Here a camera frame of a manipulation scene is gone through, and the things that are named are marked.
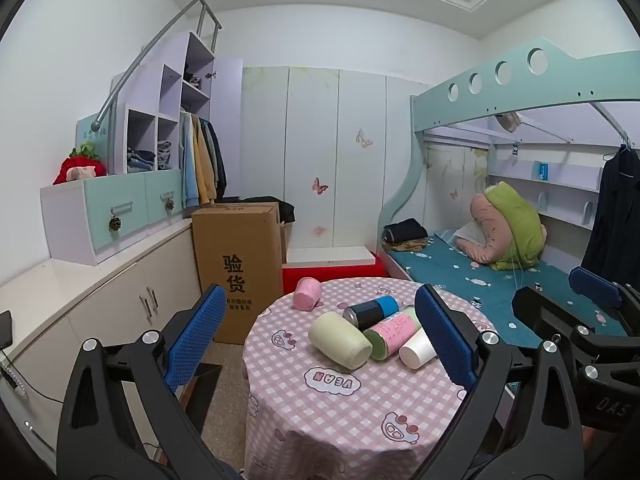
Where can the pink pillow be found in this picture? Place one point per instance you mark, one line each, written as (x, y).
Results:
(487, 240)

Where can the cream cup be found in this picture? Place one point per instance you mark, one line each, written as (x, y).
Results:
(340, 342)

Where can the folded jeans stack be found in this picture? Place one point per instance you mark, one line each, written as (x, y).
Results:
(140, 160)
(164, 155)

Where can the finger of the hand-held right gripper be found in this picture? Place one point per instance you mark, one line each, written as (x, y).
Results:
(545, 310)
(595, 285)

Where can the red storage box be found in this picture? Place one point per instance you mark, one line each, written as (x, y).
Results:
(330, 275)

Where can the strawberry plush toy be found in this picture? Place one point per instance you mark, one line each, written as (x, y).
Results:
(80, 167)

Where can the cabinet with teal drawers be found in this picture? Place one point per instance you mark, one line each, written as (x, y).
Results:
(100, 220)

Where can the tan folded clothes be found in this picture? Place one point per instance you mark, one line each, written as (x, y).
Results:
(412, 246)

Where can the white pillow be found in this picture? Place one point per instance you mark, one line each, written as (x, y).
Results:
(470, 235)

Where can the lilac stepped shelf unit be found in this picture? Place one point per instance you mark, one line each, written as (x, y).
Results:
(170, 95)

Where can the dark hanging jacket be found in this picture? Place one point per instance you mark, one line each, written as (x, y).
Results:
(219, 160)

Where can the teal bunk bed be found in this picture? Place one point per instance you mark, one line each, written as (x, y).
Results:
(500, 90)

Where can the butterfly sticker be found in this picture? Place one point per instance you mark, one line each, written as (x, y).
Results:
(320, 186)
(364, 139)
(319, 231)

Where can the round table, pink checked cloth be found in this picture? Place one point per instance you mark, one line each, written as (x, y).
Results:
(320, 410)

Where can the low white cabinet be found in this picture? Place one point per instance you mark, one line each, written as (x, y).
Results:
(100, 305)

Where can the blue hanging shirt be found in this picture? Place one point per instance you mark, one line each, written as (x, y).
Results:
(187, 160)

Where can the white wardrobe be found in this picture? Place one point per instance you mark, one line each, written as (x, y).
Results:
(310, 125)

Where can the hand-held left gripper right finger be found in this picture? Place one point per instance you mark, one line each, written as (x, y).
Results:
(445, 340)

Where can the tall cardboard box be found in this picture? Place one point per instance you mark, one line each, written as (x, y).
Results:
(235, 270)

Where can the small blue box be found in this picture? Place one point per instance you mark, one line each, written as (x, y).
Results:
(541, 171)

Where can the dark hanging coat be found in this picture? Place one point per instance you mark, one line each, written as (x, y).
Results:
(615, 210)

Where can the white paper cup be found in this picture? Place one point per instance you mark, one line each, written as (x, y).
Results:
(417, 351)

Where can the green blanket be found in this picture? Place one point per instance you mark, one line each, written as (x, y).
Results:
(520, 220)

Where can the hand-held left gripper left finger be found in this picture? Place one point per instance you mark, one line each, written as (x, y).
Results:
(192, 332)

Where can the teal patterned bed sheet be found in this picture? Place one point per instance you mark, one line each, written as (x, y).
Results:
(450, 270)

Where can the white board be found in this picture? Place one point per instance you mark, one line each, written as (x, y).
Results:
(330, 256)

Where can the black and blue cup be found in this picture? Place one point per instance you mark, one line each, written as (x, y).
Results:
(372, 310)

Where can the dark folded clothes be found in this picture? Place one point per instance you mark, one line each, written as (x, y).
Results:
(405, 230)

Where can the black cloth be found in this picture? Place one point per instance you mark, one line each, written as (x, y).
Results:
(285, 210)

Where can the yellow hanging shirt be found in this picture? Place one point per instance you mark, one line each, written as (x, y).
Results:
(205, 165)

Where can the pink and green cup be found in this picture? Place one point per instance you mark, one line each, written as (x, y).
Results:
(395, 332)

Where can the grey metal handrail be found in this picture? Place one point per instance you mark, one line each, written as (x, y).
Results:
(150, 42)

